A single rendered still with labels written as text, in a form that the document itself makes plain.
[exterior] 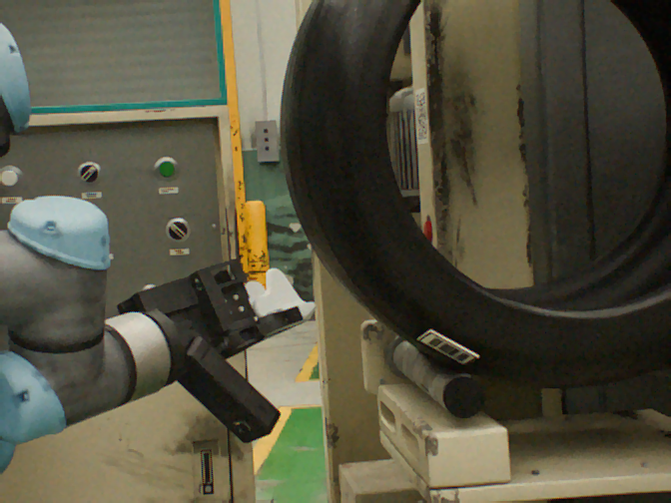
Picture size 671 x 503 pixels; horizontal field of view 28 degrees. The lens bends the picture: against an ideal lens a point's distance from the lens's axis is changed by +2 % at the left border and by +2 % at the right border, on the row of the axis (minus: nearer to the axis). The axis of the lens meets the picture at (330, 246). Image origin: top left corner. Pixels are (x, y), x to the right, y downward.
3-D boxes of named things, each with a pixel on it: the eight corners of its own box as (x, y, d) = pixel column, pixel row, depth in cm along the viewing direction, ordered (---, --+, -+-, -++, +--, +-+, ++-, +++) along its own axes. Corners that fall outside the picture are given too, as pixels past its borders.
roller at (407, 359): (428, 367, 178) (396, 376, 177) (419, 334, 177) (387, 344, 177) (490, 412, 143) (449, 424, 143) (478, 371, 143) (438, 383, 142)
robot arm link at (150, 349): (149, 391, 113) (98, 419, 119) (189, 375, 117) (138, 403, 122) (114, 310, 114) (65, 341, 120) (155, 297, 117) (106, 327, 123)
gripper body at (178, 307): (245, 254, 126) (147, 284, 117) (282, 337, 125) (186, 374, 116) (199, 282, 131) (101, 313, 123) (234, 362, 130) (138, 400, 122)
